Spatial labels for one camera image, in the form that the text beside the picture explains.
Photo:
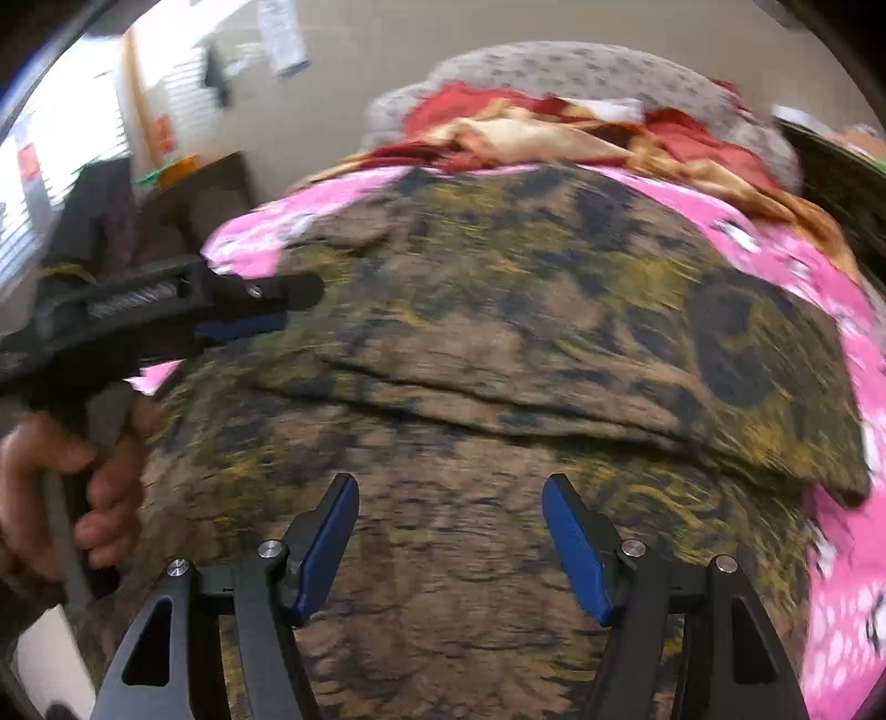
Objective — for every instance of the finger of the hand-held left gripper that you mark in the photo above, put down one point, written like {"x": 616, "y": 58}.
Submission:
{"x": 242, "y": 327}
{"x": 291, "y": 291}

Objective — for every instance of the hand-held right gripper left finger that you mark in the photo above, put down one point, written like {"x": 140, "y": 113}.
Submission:
{"x": 332, "y": 547}

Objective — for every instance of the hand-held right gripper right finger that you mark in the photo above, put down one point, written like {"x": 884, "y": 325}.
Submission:
{"x": 578, "y": 547}

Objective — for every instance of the brown patterned garment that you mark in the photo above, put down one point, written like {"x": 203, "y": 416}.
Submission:
{"x": 484, "y": 332}

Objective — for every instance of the person's left hand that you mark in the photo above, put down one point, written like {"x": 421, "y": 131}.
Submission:
{"x": 114, "y": 512}

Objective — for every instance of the dark wooden cabinet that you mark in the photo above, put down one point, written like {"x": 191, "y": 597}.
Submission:
{"x": 207, "y": 201}

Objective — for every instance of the orange items on cabinet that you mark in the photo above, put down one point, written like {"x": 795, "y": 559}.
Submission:
{"x": 176, "y": 169}

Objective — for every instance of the window with blinds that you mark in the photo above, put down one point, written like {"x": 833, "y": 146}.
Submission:
{"x": 62, "y": 152}

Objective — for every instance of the pink penguin blanket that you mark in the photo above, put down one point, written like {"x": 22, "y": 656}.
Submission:
{"x": 837, "y": 554}

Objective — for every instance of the red and gold blanket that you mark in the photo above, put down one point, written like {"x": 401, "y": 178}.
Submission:
{"x": 526, "y": 131}

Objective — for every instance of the grey patterned pillow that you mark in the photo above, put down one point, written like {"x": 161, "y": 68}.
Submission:
{"x": 574, "y": 66}

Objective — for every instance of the white pillow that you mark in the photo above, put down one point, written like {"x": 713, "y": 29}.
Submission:
{"x": 612, "y": 109}

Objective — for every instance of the dark furniture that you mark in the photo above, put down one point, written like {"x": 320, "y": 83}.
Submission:
{"x": 830, "y": 166}

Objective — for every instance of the black wall-mounted object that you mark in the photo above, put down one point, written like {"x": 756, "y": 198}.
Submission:
{"x": 218, "y": 73}

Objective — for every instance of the paper sheet on wall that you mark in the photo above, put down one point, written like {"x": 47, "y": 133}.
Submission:
{"x": 282, "y": 34}

